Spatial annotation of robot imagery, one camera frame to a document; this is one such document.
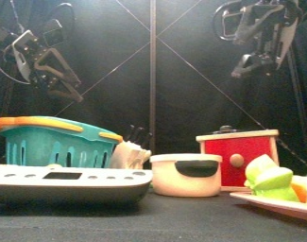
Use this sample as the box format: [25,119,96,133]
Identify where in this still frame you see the black knob on red box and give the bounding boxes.
[213,125,240,134]

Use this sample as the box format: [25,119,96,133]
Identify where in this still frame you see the white toy knife block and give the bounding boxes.
[108,140,154,170]

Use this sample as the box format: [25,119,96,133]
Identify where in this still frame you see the red wooden toy box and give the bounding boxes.
[196,129,281,193]

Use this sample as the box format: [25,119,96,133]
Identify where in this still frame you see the grey white toy appliance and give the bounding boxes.
[0,164,154,206]

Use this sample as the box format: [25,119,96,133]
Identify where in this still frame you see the green toy vegetable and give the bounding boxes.
[244,153,301,202]

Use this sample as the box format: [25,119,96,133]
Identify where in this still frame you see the orange toy food piece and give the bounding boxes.
[290,175,307,204]

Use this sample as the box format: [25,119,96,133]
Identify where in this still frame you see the white plate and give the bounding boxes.
[229,191,307,222]

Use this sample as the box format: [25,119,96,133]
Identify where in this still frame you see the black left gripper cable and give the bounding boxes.
[0,52,33,86]

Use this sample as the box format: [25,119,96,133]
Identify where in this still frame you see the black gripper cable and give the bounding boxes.
[213,0,249,43]
[0,52,33,86]

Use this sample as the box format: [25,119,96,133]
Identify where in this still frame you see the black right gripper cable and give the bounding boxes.
[213,0,249,43]

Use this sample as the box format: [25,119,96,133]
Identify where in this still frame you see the thin diagonal brace wire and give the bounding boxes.
[114,0,307,169]
[54,0,204,117]

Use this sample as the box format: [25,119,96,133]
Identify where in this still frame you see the teal basket with orange handles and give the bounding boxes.
[0,115,125,169]

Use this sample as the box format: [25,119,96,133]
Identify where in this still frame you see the black toy knife handle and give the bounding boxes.
[142,132,154,149]
[133,127,146,145]
[126,124,137,142]

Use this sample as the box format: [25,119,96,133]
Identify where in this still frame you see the vertical metal frame pole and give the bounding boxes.
[149,0,158,155]

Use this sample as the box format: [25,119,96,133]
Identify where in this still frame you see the white toy pot black handle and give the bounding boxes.
[150,153,225,199]

